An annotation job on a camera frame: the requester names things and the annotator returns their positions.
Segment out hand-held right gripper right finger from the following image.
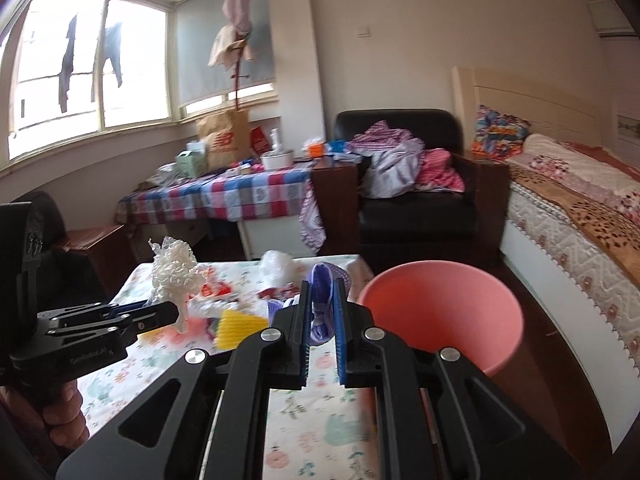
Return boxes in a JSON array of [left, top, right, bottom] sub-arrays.
[[334, 277, 614, 480]]

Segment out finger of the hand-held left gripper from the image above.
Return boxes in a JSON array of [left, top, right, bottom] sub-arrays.
[[37, 301, 151, 323], [47, 301, 182, 344]]

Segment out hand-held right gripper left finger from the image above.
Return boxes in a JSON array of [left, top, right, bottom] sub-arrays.
[[56, 280, 311, 480]]

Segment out white foam fruit net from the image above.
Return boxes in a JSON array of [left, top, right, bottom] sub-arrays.
[[148, 237, 211, 334]]

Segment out clear snack bag red print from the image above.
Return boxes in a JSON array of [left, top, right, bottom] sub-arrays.
[[192, 267, 241, 318]]

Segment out pink plastic bucket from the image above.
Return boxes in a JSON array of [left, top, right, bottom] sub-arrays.
[[357, 260, 525, 379]]

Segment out person's left hand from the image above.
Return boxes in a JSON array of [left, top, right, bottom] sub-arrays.
[[42, 387, 91, 457]]

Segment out red snack wrapper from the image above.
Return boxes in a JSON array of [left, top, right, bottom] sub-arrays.
[[257, 284, 301, 302]]

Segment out crumpled red blue wrapper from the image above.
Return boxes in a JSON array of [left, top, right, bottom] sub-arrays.
[[191, 317, 222, 349]]

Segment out yellow foam fruit net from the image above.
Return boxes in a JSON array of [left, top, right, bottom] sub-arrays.
[[214, 308, 269, 351]]

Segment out low wooden cabinet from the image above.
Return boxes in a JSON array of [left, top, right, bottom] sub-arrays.
[[55, 224, 132, 292]]

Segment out crumpled clear plastic bag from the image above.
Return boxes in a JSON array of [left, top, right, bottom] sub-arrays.
[[260, 250, 306, 288]]

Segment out floral tablecloth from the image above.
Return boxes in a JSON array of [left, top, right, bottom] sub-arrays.
[[77, 255, 381, 480]]

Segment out purple patterned cloth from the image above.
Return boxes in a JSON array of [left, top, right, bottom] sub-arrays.
[[299, 180, 326, 256]]

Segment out plaid tablecloth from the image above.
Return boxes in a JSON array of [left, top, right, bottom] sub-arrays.
[[115, 162, 316, 227]]

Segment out black armchair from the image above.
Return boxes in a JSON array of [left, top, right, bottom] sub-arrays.
[[332, 109, 511, 267]]

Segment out dark wooden cabinet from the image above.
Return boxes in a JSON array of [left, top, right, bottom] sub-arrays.
[[310, 155, 362, 257]]

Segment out green carton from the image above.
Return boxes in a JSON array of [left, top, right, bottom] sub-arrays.
[[176, 141, 207, 179]]

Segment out grey white garment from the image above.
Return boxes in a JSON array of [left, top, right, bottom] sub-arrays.
[[367, 140, 427, 199]]

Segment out white bowl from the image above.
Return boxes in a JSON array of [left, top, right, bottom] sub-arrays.
[[260, 149, 296, 171]]

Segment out brown paper bag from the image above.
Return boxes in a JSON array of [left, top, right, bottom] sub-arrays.
[[196, 110, 251, 171]]

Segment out pink red garment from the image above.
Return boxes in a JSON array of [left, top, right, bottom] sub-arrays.
[[415, 149, 466, 194]]

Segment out purple plaid shirt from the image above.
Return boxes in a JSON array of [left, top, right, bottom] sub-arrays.
[[350, 120, 426, 154]]

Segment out bed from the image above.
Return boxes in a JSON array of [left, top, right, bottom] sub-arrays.
[[500, 132, 640, 387]]

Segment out red coat rack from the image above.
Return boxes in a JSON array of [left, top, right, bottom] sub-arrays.
[[229, 35, 252, 112]]

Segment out window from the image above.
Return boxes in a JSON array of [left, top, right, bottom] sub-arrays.
[[0, 0, 172, 161]]

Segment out hanging dark garment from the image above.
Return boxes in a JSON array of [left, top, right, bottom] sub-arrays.
[[59, 14, 79, 113]]

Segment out colourful cartoon pillow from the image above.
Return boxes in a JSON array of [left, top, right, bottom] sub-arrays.
[[471, 105, 532, 161]]

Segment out hanging blue garment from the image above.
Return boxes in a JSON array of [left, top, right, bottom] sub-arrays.
[[91, 22, 124, 104]]

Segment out leopard print blanket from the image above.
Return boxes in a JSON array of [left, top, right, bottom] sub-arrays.
[[507, 165, 640, 287]]

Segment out grey roller blind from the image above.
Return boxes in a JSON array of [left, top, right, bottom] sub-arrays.
[[175, 0, 277, 107]]

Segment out beige garment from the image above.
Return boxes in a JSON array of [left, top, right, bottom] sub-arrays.
[[207, 25, 254, 69]]

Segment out floral quilt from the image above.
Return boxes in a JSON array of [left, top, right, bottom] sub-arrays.
[[522, 132, 640, 212]]

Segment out cream headboard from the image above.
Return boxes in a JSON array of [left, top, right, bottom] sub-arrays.
[[451, 65, 602, 137]]

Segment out pink hat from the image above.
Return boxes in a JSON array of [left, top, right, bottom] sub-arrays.
[[222, 0, 259, 37]]

